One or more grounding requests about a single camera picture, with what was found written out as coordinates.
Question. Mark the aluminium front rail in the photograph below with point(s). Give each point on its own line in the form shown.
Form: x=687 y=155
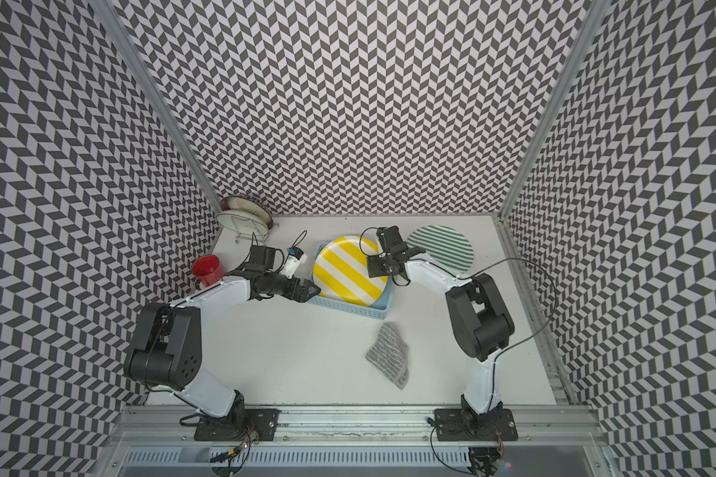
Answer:
x=333 y=425

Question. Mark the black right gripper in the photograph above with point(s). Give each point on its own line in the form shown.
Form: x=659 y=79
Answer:
x=374 y=268

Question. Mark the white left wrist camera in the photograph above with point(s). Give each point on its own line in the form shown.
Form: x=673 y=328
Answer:
x=294 y=259

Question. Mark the red cup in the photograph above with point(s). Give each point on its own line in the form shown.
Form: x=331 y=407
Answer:
x=208 y=270

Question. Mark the green striped plate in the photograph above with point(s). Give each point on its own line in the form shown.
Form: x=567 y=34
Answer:
x=446 y=245

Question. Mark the white plate in rack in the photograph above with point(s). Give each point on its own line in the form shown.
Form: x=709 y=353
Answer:
x=243 y=223

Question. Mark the yellow striped plate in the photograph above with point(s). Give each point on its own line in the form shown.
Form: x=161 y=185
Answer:
x=340 y=270

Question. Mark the light blue plastic basket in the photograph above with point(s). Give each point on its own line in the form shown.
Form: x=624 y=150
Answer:
x=378 y=310

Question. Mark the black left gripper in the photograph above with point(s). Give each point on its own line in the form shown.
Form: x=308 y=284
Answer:
x=302 y=296

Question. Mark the grey striped cloth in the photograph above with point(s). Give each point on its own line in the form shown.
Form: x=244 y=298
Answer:
x=390 y=355

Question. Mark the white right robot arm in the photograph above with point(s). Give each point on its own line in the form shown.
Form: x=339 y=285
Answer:
x=481 y=322

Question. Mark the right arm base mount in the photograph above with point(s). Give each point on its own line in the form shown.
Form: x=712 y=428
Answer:
x=463 y=425

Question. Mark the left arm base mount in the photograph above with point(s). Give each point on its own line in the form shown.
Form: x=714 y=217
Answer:
x=235 y=424

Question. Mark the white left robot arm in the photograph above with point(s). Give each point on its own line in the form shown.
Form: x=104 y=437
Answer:
x=166 y=349

